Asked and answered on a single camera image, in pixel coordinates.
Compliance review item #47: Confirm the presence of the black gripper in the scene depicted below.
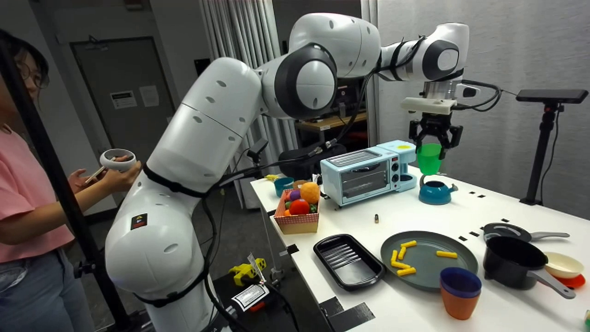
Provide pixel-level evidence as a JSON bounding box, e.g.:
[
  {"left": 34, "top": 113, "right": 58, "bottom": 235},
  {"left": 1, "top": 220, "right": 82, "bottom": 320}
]
[{"left": 409, "top": 113, "right": 464, "bottom": 152}]

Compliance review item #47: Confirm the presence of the white handheld controller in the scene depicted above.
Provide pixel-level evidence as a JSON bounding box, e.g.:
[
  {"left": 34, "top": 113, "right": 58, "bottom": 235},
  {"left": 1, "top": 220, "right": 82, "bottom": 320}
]
[{"left": 97, "top": 148, "right": 138, "bottom": 174}]

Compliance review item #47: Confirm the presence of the person right forearm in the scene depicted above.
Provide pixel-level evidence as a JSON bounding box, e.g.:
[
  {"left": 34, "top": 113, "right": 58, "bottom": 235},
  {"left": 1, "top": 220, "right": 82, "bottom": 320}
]
[{"left": 0, "top": 183, "right": 116, "bottom": 246}]

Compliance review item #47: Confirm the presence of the grey green round plate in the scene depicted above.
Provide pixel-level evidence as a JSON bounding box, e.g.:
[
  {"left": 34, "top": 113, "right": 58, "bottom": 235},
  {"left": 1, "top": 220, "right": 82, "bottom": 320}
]
[{"left": 379, "top": 229, "right": 479, "bottom": 294}]

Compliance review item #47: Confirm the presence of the orange cup with blue rim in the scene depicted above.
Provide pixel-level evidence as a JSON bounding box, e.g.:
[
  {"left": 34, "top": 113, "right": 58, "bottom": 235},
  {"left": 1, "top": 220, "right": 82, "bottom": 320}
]
[{"left": 438, "top": 266, "right": 482, "bottom": 324}]

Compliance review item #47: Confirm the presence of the orange toy plate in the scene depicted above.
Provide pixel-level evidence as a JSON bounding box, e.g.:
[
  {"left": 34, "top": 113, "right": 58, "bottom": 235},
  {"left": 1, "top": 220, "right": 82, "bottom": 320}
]
[{"left": 551, "top": 274, "right": 588, "bottom": 292}]

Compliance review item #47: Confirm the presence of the person right hand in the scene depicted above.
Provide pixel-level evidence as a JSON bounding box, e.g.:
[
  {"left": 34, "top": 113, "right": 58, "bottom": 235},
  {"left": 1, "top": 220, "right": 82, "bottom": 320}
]
[{"left": 99, "top": 161, "right": 143, "bottom": 198}]

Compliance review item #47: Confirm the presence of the person left hand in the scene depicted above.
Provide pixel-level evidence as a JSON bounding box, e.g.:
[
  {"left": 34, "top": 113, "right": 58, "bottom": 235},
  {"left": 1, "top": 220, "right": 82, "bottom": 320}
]
[{"left": 66, "top": 167, "right": 95, "bottom": 196}]

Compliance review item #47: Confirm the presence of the teal toy kettle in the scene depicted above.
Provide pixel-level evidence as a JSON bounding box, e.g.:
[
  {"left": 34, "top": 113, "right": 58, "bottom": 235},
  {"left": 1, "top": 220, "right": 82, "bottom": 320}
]
[{"left": 418, "top": 180, "right": 458, "bottom": 207}]

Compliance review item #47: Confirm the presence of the light blue toaster oven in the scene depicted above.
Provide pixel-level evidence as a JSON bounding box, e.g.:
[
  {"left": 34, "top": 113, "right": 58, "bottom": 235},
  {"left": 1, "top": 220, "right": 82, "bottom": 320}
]
[{"left": 318, "top": 139, "right": 418, "bottom": 209}]

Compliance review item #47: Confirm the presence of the wooden desk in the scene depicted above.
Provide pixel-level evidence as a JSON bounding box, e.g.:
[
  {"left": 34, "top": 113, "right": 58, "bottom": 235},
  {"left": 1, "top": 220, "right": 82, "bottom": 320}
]
[{"left": 296, "top": 110, "right": 368, "bottom": 135}]

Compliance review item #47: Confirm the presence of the small toy frying pan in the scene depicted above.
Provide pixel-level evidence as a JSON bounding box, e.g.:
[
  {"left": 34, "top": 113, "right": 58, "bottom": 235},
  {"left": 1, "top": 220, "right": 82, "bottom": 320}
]
[{"left": 479, "top": 222, "right": 571, "bottom": 246}]

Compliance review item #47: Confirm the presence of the black bag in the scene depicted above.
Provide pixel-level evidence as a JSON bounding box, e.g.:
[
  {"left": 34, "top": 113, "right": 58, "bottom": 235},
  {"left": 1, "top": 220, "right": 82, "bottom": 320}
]
[{"left": 276, "top": 143, "right": 348, "bottom": 182}]

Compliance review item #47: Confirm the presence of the orange plush fruit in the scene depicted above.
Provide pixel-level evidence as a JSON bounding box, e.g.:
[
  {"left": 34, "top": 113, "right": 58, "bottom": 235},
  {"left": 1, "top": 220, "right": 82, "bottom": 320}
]
[{"left": 298, "top": 182, "right": 322, "bottom": 209}]

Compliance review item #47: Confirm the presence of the black toy pot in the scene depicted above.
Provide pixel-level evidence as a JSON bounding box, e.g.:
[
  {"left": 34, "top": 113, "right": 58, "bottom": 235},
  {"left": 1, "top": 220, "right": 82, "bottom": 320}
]
[{"left": 481, "top": 237, "right": 576, "bottom": 301}]

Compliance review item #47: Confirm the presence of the black ribbed grill tray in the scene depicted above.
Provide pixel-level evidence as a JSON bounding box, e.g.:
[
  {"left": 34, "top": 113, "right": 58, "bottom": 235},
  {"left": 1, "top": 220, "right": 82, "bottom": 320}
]
[{"left": 311, "top": 233, "right": 388, "bottom": 294}]

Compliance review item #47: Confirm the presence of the red plush fruit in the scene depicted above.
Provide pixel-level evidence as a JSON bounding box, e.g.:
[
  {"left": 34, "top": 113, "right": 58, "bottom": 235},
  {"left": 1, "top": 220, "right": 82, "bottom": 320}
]
[{"left": 287, "top": 198, "right": 311, "bottom": 217}]

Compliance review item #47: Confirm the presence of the teal bowl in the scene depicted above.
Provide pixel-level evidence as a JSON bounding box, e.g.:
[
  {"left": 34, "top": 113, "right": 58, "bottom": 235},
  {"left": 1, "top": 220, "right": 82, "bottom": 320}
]
[{"left": 272, "top": 176, "right": 296, "bottom": 200}]

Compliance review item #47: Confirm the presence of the black tape strip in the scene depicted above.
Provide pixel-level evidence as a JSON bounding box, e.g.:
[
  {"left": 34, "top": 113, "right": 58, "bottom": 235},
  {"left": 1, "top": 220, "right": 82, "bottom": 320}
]
[
  {"left": 316, "top": 296, "right": 348, "bottom": 320},
  {"left": 329, "top": 301, "right": 375, "bottom": 332}
]

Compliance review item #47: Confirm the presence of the yellow toy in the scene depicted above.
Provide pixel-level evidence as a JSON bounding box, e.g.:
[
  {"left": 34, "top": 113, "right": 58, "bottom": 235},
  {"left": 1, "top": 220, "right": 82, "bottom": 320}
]
[{"left": 228, "top": 257, "right": 267, "bottom": 289}]

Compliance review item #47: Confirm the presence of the white black box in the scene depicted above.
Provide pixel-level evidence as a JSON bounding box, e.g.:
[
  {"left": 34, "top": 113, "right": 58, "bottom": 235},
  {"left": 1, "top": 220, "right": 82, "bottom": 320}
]
[{"left": 230, "top": 283, "right": 270, "bottom": 314}]

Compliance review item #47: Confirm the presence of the white paper notice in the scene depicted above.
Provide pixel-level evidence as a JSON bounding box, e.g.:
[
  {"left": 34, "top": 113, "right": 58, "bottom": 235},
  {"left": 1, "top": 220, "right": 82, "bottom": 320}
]
[{"left": 138, "top": 84, "right": 160, "bottom": 110}]

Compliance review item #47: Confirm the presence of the grey door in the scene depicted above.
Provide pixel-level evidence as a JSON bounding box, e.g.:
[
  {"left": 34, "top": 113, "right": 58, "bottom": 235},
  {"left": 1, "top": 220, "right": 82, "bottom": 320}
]
[{"left": 68, "top": 36, "right": 176, "bottom": 163}]

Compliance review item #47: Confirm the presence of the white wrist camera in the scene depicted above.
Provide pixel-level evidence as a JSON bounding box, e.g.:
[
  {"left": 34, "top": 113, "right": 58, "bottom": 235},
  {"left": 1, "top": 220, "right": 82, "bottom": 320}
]
[{"left": 449, "top": 82, "right": 481, "bottom": 104}]

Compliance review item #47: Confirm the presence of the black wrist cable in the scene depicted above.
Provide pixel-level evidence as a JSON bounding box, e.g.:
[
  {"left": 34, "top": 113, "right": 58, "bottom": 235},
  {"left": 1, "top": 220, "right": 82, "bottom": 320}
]
[{"left": 457, "top": 78, "right": 503, "bottom": 115}]

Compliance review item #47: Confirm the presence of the black camera tripod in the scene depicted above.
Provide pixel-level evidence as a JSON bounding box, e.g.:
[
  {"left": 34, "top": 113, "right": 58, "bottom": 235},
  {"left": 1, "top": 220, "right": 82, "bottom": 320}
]
[{"left": 514, "top": 89, "right": 590, "bottom": 207}]

